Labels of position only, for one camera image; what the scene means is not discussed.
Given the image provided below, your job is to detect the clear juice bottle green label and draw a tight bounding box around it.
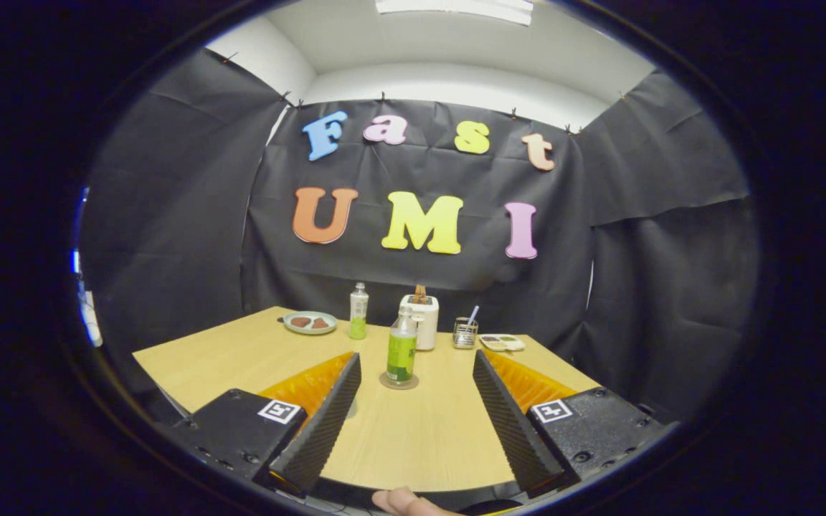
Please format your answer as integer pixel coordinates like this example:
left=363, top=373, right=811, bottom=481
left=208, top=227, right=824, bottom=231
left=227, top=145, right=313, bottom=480
left=386, top=306, right=419, bottom=386

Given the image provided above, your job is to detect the wire mesh holder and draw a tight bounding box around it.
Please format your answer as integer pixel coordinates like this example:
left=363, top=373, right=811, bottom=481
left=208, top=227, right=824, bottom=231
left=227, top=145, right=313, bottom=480
left=452, top=317, right=479, bottom=350

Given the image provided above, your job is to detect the white paint palette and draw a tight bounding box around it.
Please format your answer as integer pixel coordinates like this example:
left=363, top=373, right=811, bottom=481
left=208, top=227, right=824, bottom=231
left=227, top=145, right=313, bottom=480
left=478, top=333, right=526, bottom=353

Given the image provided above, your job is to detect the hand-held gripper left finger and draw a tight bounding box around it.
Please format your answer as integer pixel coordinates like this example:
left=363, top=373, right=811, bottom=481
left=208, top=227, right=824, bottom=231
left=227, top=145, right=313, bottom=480
left=162, top=351, right=362, bottom=499

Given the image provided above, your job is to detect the black backdrop cloth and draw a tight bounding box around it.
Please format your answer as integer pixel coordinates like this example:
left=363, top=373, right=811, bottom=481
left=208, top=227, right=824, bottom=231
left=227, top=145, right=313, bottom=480
left=80, top=47, right=761, bottom=424

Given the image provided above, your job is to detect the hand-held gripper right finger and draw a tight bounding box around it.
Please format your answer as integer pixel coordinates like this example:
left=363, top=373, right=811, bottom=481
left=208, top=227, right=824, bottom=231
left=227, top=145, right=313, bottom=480
left=472, top=349, right=665, bottom=499

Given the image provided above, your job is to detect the pale green plate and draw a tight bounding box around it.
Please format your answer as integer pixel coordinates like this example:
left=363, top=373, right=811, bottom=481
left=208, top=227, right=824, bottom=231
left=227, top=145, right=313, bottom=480
left=283, top=311, right=338, bottom=335

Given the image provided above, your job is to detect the slim green drink bottle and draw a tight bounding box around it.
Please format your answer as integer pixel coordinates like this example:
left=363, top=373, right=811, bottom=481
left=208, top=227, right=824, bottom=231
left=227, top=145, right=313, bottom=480
left=349, top=282, right=369, bottom=340

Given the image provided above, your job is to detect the ceiling light panel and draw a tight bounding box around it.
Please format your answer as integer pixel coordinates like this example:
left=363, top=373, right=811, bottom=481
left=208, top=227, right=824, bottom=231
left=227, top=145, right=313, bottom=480
left=375, top=0, right=534, bottom=27

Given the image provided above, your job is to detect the wooden table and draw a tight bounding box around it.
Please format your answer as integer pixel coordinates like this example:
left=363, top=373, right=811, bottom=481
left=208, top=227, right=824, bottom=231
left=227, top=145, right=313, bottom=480
left=132, top=307, right=600, bottom=493

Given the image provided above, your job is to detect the white toaster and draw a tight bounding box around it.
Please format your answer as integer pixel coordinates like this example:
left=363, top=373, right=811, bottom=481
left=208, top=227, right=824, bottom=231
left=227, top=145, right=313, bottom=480
left=399, top=294, right=440, bottom=351

